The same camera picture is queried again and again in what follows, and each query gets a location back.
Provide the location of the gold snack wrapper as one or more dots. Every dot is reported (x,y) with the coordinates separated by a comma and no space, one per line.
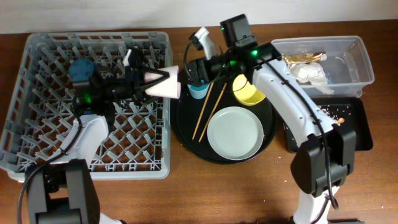
(305,58)

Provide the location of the grey dishwasher rack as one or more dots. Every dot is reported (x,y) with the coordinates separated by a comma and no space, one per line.
(39,115)

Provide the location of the grey plate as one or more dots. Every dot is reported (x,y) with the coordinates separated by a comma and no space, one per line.
(235,133)

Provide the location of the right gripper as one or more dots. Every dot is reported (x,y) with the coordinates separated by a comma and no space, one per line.
(194,65)

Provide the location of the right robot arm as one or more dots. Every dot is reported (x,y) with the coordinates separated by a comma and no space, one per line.
(325,155)

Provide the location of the clear plastic bin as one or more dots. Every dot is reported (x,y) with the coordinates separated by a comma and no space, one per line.
(347,65)

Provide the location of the wooden chopstick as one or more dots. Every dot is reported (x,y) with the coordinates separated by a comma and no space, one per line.
(202,110)
(213,111)

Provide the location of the pink cup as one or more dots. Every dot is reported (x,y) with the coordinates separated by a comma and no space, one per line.
(169,88)

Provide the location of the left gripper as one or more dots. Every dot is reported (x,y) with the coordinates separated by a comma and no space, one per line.
(135,79)

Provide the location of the food scraps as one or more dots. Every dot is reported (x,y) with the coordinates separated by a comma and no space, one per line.
(340,114)

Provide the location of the white napkin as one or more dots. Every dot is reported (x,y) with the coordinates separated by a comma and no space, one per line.
(311,73)

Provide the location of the left wooden chopstick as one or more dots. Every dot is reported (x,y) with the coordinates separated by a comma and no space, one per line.
(202,110)

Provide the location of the right wooden chopstick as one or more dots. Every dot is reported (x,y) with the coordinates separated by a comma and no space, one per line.
(213,111)

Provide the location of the light blue cup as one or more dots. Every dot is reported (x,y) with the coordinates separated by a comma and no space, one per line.
(198,92)

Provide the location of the yellow bowl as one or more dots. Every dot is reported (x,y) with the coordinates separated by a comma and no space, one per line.
(246,93)

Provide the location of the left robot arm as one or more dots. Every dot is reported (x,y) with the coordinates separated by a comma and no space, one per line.
(61,189)

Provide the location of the round black tray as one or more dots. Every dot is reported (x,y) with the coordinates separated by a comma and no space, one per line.
(186,110)

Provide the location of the black rectangular tray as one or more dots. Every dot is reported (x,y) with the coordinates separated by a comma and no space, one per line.
(358,121)

